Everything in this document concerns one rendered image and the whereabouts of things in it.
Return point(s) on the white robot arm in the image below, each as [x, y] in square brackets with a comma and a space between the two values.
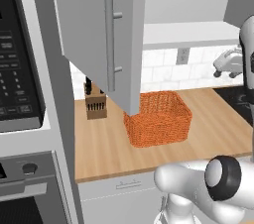
[185, 181]

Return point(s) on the orange woven basket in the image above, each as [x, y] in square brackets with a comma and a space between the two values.
[158, 125]

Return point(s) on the grey cabinet door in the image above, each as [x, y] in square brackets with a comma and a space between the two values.
[86, 20]

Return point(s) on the brown knife block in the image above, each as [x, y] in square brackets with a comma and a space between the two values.
[96, 107]

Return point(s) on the white drawer front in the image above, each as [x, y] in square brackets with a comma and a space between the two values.
[99, 186]

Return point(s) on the black hob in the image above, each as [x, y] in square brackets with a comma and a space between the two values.
[233, 100]

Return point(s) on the white stand mixer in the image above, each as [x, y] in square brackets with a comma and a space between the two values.
[229, 61]

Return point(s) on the white base cupboard door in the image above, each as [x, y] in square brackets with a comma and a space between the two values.
[122, 209]

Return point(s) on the black microwave oven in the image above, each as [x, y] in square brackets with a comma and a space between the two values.
[16, 53]

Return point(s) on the dark oven knob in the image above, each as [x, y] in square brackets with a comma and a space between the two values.
[29, 168]

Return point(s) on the grey built-in oven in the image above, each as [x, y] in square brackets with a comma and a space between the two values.
[36, 208]

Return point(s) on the grey range hood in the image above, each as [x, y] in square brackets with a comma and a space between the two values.
[239, 0]

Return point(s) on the grey wall outlet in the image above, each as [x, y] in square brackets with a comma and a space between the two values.
[183, 56]

